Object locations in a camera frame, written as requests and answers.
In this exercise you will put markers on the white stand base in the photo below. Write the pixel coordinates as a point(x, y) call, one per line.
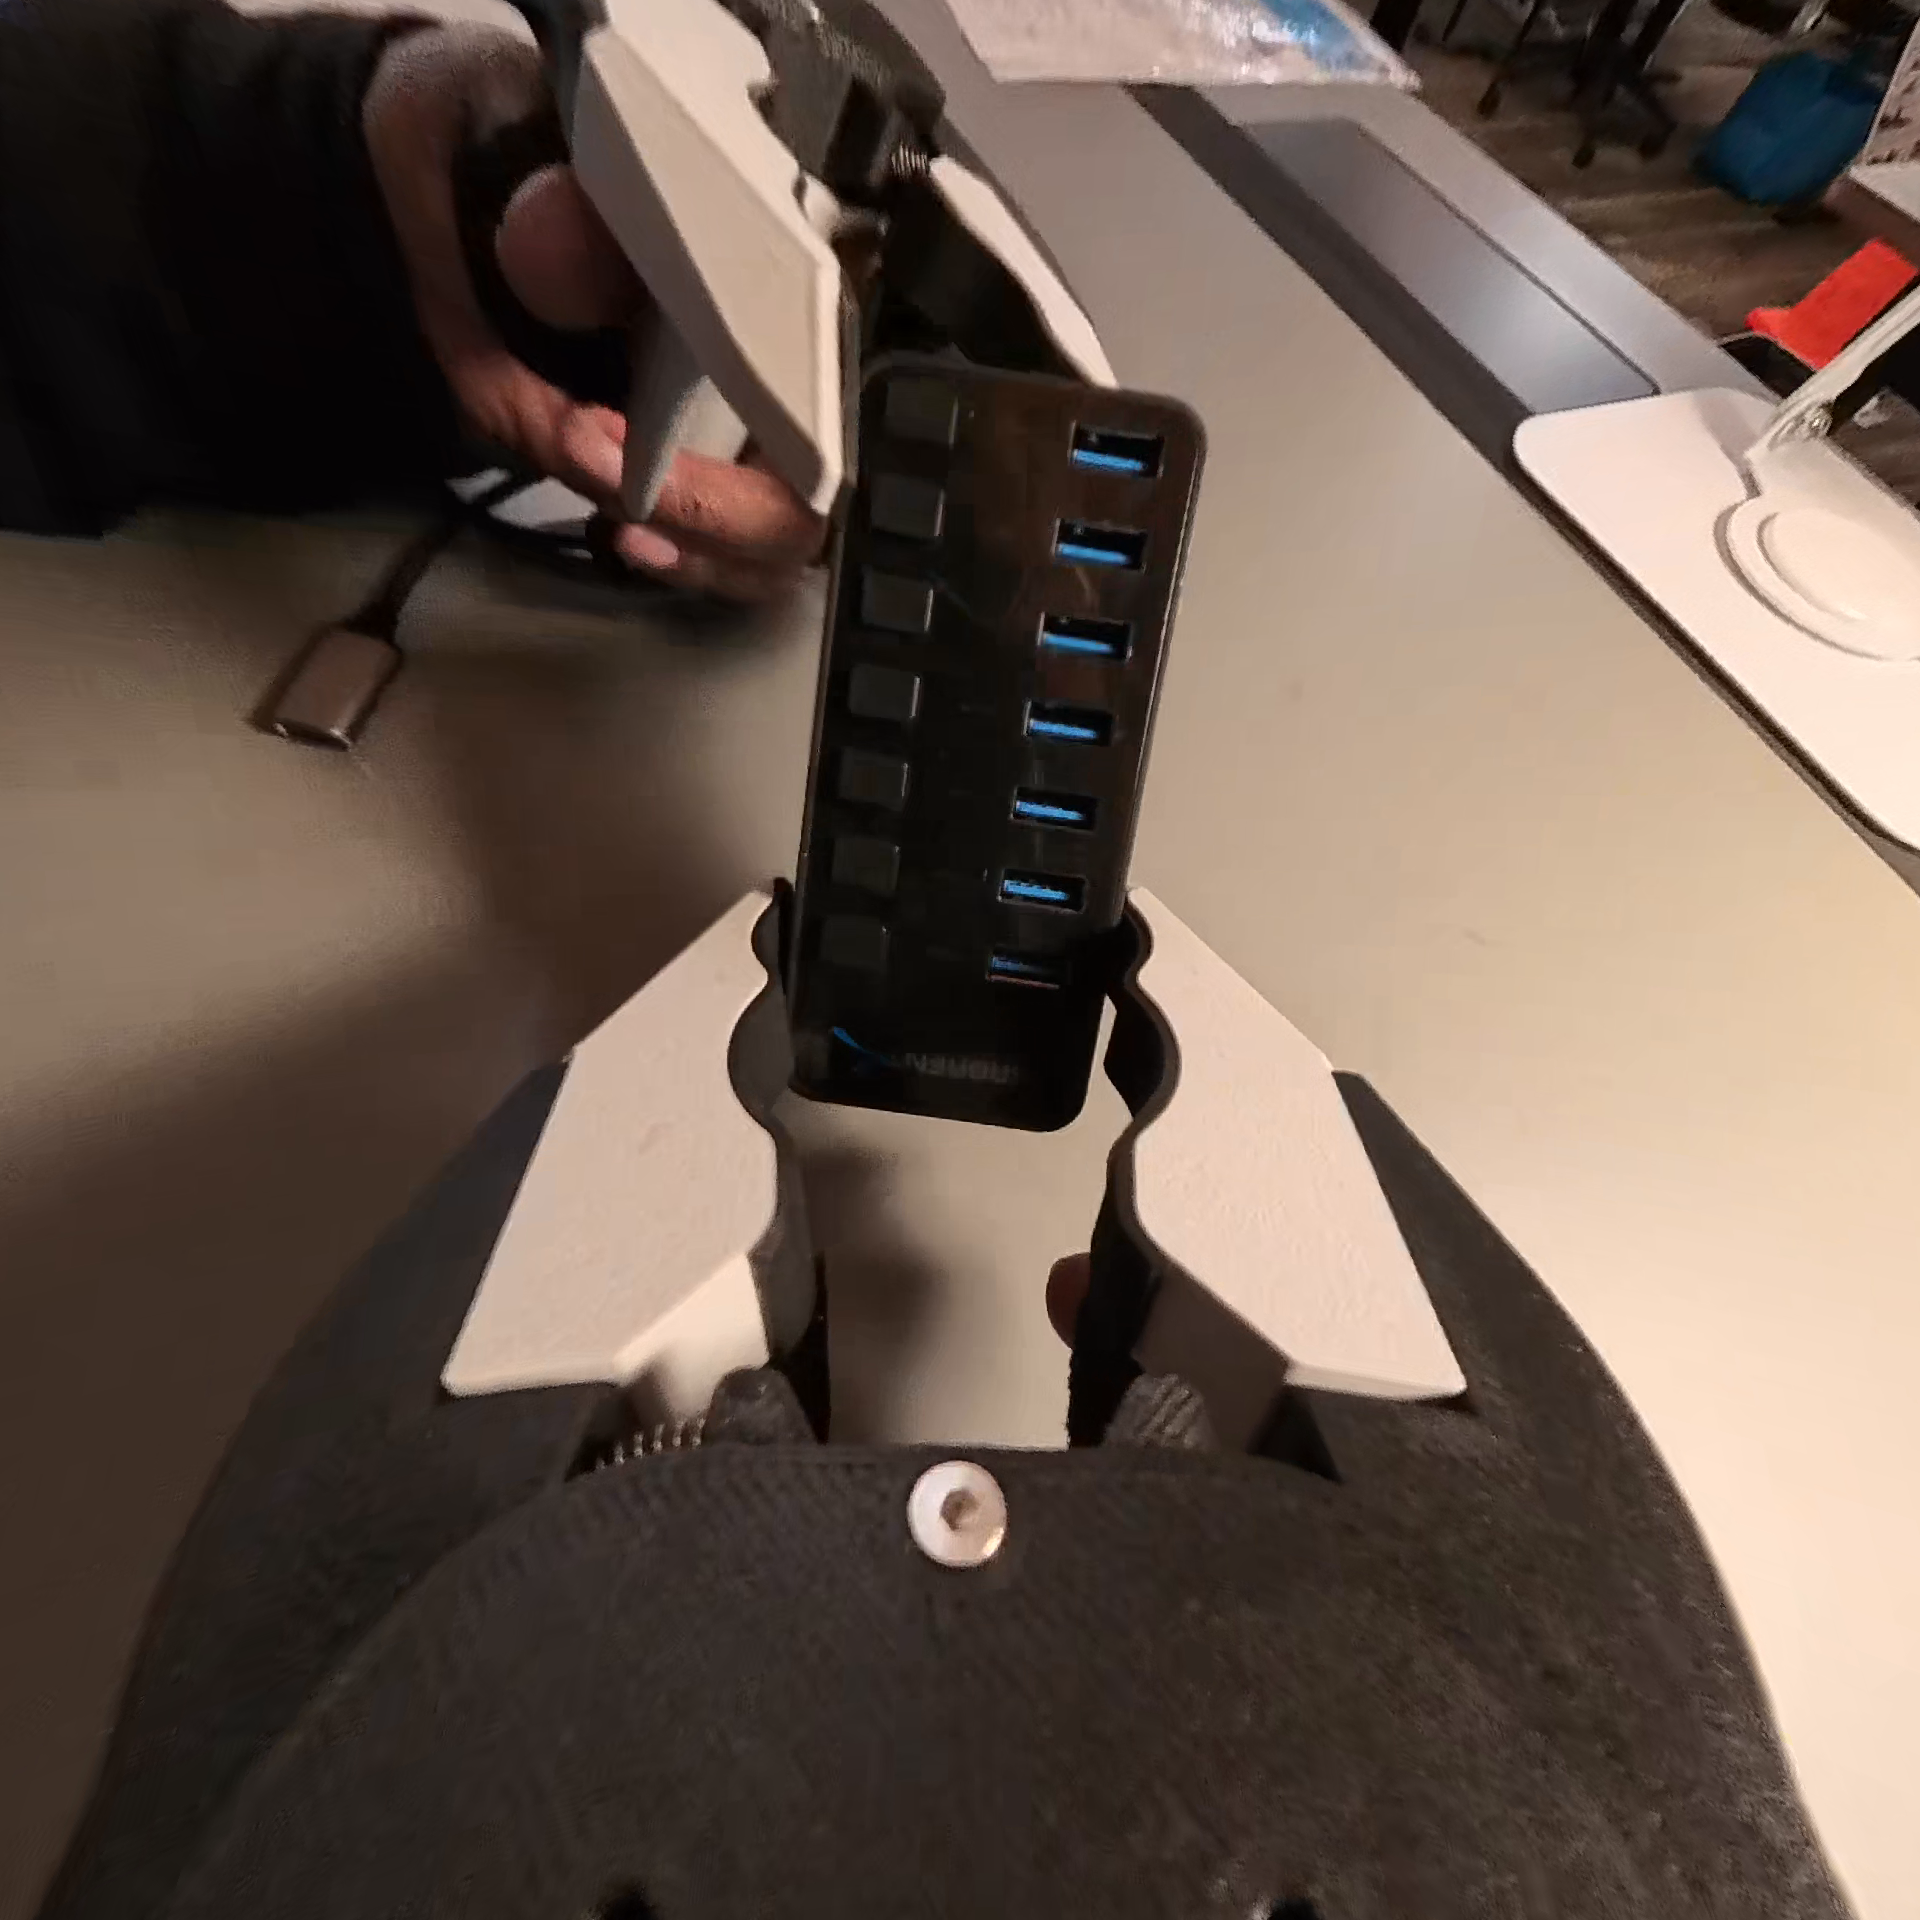
point(1635, 494)

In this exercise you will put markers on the black office chair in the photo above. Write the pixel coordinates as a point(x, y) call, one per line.
point(1589, 76)

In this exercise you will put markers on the red plastic object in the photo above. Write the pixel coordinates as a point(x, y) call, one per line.
point(1838, 301)

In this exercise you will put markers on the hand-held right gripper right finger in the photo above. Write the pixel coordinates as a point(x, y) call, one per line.
point(1275, 1215)

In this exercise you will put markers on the person's right hand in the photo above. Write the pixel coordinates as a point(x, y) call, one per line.
point(1067, 1300)

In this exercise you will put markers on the black usb hub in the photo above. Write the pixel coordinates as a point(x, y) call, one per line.
point(973, 675)

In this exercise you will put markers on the person's left forearm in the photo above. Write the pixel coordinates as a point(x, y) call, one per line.
point(181, 255)

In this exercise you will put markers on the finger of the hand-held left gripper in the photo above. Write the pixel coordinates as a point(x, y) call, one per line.
point(1012, 247)
point(720, 255)

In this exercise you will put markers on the clear plastic bag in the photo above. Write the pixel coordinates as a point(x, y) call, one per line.
point(1171, 37)

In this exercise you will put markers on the blue storage bin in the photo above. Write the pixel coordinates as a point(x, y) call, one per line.
point(1792, 136)

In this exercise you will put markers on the person's left hand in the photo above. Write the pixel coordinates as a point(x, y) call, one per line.
point(450, 224)

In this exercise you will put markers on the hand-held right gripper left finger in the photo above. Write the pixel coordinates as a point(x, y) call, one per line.
point(629, 1200)

